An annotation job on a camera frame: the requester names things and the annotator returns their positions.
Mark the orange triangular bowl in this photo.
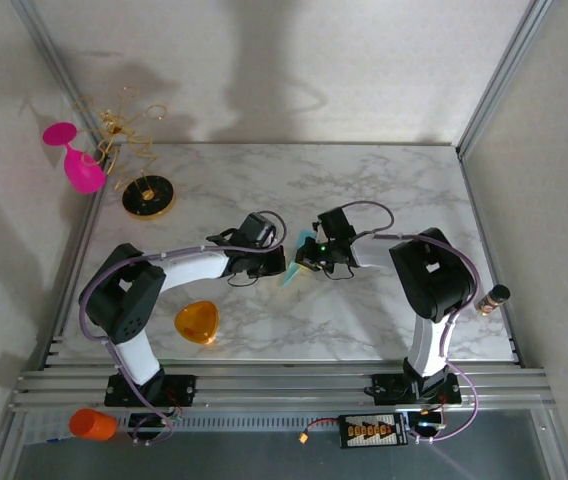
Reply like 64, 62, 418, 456
173, 298, 221, 346

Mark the small black-capped spice bottle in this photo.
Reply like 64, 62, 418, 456
473, 283, 511, 316

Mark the black power distribution board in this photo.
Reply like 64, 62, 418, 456
338, 412, 409, 450

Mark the pink plastic wine glass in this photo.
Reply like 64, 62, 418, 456
42, 121, 108, 195

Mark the small black controller board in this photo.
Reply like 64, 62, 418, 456
128, 410, 185, 444
408, 408, 448, 436

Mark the orange plastic cup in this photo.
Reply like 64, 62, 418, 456
68, 407, 118, 442

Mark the wide aluminium mounting rail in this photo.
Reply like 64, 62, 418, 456
11, 367, 553, 414

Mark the gold wire glass rack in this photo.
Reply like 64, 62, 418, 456
72, 85, 176, 221

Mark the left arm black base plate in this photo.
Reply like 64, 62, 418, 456
103, 372, 198, 409

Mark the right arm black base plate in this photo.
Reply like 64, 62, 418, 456
371, 372, 463, 407

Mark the grey slotted cable duct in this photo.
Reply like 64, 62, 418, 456
118, 410, 415, 432

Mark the red wire orange connector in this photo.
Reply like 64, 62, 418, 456
297, 418, 343, 445

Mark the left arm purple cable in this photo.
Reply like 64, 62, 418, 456
78, 209, 288, 447

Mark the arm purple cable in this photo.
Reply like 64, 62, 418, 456
323, 200, 480, 444
78, 209, 288, 447

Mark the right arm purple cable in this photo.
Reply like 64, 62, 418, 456
323, 200, 480, 444

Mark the aluminium frame post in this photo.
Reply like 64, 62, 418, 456
456, 0, 550, 159
11, 0, 115, 166

